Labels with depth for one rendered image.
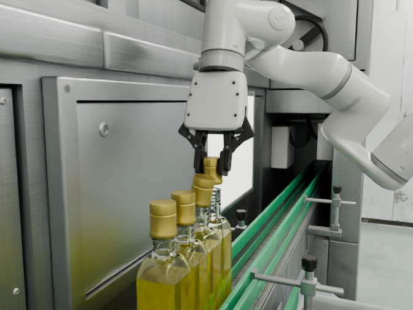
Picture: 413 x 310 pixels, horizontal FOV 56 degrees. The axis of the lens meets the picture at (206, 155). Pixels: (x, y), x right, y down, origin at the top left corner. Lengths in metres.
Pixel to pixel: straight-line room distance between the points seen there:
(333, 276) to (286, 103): 0.70
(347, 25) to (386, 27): 2.77
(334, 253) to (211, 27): 1.16
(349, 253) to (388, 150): 0.89
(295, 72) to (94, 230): 0.47
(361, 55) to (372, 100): 0.75
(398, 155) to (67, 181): 0.57
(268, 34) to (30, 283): 0.52
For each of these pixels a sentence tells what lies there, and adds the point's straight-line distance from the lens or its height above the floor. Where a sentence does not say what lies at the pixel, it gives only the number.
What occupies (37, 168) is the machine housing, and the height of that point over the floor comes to 1.20.
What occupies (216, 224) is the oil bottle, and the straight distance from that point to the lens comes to 0.65.
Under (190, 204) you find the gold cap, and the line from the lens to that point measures 0.54.
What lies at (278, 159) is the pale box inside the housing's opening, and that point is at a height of 1.04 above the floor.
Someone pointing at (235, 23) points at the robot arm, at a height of 1.42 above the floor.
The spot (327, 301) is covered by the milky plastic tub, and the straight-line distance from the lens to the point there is 0.99.
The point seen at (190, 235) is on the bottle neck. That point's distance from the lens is 0.56.
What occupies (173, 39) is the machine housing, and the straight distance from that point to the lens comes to 0.85.
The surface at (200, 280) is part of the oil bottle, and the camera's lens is 0.58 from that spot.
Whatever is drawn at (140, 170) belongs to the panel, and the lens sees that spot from 0.69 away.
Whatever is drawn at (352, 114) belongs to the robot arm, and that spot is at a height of 1.26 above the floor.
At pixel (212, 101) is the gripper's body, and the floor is 1.29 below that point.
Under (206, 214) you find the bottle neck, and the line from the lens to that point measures 0.60.
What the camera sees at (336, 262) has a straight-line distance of 1.66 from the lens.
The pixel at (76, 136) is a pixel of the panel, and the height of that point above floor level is 1.24.
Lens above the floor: 1.29
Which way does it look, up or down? 8 degrees down
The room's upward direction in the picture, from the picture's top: straight up
